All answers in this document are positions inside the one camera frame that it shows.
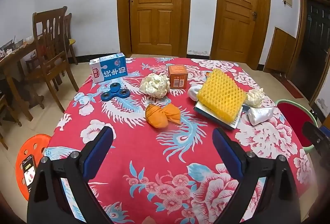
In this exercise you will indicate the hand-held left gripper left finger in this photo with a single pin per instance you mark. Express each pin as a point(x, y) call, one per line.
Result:
point(99, 151)

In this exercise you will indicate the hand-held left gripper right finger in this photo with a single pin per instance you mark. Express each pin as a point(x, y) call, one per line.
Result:
point(226, 154)

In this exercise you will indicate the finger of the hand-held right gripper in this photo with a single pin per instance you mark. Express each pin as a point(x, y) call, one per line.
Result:
point(317, 136)

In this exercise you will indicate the red basin with green rim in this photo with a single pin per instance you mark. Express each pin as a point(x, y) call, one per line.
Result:
point(294, 115)

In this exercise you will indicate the white teal box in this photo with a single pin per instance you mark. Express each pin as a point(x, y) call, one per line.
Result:
point(206, 113)

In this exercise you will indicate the white plastic bag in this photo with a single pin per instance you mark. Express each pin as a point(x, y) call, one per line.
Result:
point(260, 115)

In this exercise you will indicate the yellow foam mesh sheet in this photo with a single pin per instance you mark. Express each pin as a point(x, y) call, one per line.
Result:
point(219, 95)

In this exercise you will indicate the small white paper ball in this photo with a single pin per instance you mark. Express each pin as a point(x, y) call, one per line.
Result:
point(254, 98)

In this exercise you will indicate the orange bag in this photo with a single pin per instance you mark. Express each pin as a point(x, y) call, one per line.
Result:
point(157, 115)

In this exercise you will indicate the white round object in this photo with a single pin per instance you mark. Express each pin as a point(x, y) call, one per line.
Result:
point(193, 93)

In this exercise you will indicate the large white paper ball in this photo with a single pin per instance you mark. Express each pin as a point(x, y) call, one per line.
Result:
point(154, 86)

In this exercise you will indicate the small orange box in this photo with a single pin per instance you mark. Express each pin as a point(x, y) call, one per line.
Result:
point(178, 77)

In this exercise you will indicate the red floral tablecloth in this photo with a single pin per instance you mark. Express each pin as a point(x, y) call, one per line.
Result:
point(154, 151)

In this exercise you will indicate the red doormat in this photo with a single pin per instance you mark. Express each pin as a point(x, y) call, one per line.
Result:
point(291, 86)

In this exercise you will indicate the blue fidget spinner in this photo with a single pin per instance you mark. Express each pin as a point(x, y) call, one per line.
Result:
point(114, 91)

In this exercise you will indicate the orange plastic stool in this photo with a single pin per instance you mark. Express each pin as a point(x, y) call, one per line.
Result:
point(33, 144)

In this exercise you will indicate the black smartphone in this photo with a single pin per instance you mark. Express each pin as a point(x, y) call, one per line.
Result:
point(28, 172)

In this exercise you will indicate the blue white milk carton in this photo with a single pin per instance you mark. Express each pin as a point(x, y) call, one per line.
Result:
point(110, 69)

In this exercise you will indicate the dark entrance door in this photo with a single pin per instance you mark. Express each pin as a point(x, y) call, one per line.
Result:
point(314, 46)

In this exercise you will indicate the yellow seat cushion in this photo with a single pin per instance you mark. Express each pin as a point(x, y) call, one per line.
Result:
point(71, 41)

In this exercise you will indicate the wooden dining table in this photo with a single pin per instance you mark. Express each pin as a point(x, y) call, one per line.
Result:
point(15, 58)

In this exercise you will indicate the wooden dining chair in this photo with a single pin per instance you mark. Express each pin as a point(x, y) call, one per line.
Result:
point(46, 33)
point(68, 22)

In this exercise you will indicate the wooden door with keyhole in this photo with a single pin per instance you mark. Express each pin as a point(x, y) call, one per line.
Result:
point(154, 7)

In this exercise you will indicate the wooden wall panel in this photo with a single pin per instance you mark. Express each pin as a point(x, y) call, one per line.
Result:
point(279, 51)

